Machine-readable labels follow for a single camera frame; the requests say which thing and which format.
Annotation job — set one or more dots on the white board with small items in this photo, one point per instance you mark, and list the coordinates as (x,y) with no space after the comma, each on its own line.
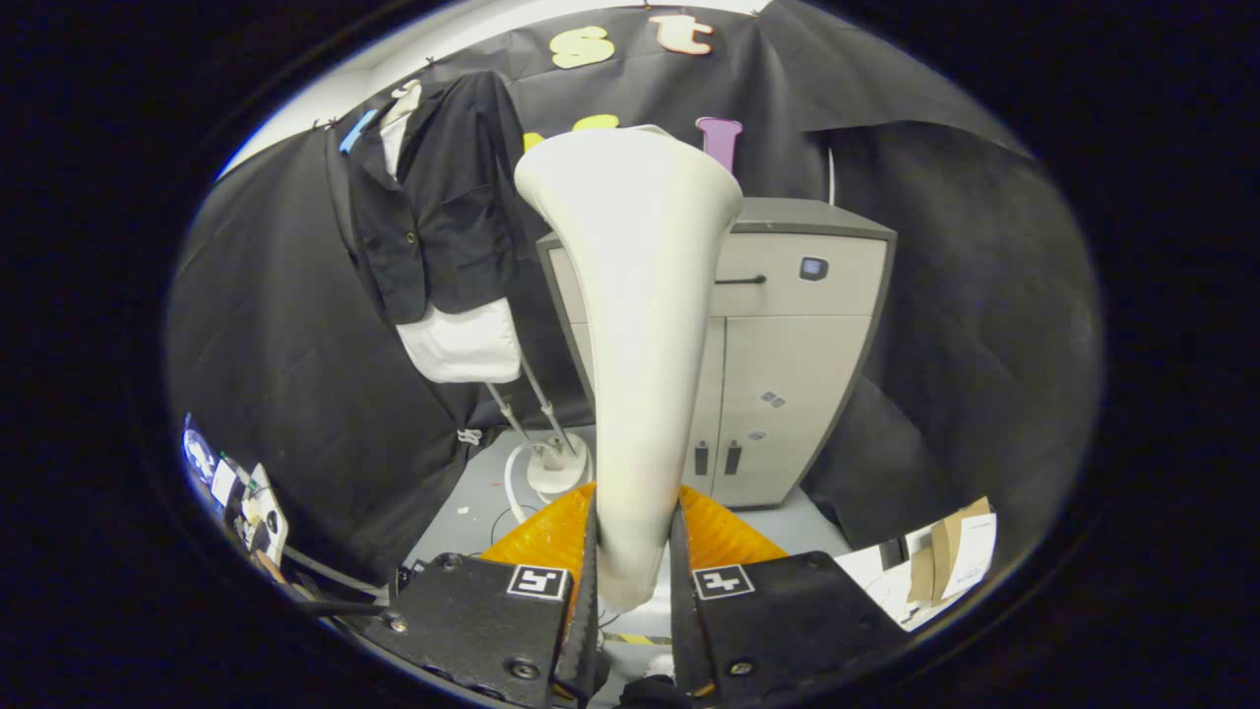
(266,512)

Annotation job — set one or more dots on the black backdrop cloth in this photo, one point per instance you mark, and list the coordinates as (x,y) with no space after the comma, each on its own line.
(984,345)

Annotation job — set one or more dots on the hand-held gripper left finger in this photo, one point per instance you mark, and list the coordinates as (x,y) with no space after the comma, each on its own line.
(472,620)

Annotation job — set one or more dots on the white paper sheets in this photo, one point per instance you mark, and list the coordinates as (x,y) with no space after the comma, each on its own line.
(886,586)

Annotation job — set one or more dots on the grey cabinet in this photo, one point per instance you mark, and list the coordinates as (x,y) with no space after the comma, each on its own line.
(787,374)

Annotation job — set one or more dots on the white stand with poles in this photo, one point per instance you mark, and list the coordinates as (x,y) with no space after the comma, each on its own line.
(556,473)

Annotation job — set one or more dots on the black suit jacket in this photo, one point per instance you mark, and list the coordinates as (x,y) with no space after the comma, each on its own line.
(453,217)

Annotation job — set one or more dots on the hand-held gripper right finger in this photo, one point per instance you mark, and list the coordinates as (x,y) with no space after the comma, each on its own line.
(787,615)

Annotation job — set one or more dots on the white garment steamer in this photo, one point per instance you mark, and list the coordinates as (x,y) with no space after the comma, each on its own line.
(640,325)

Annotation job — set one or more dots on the cardboard box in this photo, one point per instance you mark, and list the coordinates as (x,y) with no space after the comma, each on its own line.
(945,551)

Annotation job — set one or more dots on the cream clothes hanger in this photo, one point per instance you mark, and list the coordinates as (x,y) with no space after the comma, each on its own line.
(407,94)

